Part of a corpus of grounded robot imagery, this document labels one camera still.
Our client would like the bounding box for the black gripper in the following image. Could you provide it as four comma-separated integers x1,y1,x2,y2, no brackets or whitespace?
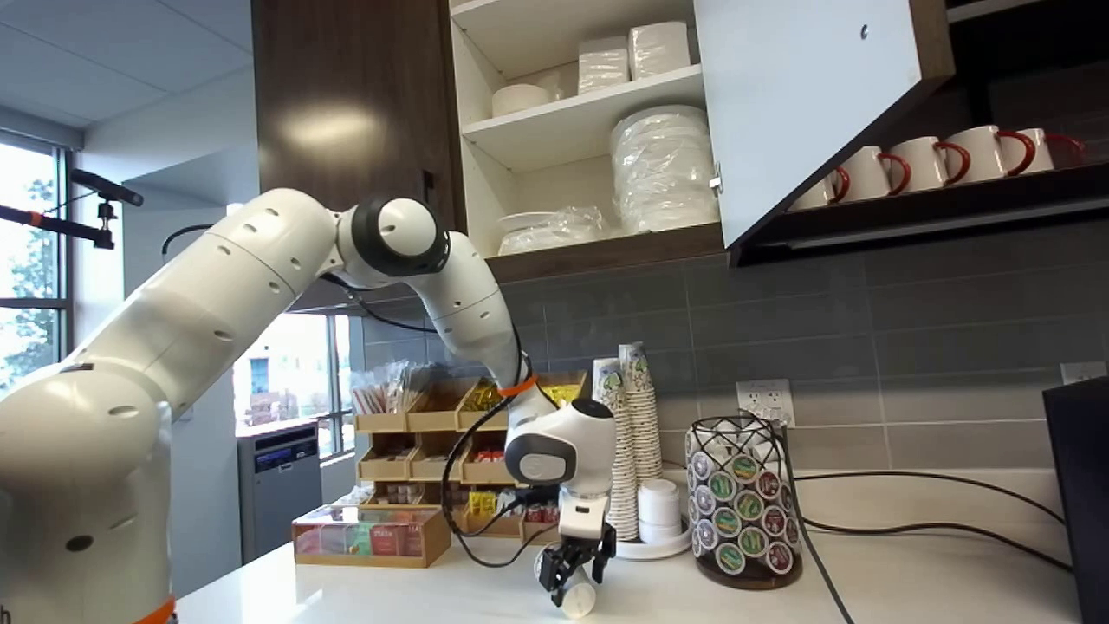
534,487,616,605

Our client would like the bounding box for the stack of paper cups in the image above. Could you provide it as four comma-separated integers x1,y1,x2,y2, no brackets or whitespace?
588,335,698,566

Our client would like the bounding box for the white open cabinet with shelves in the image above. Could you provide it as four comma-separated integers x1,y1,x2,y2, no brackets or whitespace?
444,0,741,285

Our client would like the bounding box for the dark open mug shelf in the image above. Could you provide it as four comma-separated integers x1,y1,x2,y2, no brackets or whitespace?
732,0,1109,271

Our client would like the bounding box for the dark wood cabinet door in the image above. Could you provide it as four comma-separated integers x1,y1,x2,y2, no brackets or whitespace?
250,0,467,318

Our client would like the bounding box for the white open cabinet door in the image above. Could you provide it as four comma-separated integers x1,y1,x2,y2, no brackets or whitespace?
691,0,961,252

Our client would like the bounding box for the wooden tea bag organiser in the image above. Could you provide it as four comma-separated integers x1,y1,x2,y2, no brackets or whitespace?
349,370,587,544

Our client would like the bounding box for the wooden tea box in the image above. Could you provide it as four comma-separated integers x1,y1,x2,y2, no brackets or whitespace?
288,500,454,573

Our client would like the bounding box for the clear plastic bag of cutlery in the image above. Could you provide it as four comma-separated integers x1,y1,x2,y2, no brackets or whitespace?
491,202,614,261

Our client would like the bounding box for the wrapped stack of white plates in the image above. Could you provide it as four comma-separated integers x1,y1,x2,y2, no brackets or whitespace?
607,99,722,234

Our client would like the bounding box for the stack of white bowls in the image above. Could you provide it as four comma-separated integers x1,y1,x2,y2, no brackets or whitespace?
488,77,571,122

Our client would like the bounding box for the white napkin stack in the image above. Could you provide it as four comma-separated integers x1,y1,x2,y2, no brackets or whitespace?
629,18,698,83
571,29,636,98

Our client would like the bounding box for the black coffee machine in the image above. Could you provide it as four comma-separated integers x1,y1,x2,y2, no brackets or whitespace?
1041,370,1109,624

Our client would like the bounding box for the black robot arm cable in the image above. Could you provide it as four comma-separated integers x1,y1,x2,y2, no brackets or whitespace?
442,373,549,573

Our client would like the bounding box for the wire coffee pod carousel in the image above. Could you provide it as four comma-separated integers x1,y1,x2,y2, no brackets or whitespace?
684,413,809,591

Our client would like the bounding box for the white wall outlet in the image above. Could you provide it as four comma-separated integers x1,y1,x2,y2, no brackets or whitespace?
1058,355,1109,389
734,373,802,432

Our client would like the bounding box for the black power cable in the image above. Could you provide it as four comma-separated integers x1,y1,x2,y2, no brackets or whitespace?
788,464,1075,530
794,517,1082,624

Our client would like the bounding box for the black cabinet door handle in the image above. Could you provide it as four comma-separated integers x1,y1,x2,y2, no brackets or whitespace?
419,167,444,227

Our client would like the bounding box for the white mug with red handle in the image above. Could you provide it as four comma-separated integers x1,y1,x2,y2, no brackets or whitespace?
836,140,915,209
888,131,975,194
794,167,856,214
995,124,1093,180
941,122,1041,188

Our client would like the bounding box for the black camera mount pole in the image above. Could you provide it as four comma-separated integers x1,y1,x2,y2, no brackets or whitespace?
0,164,148,252

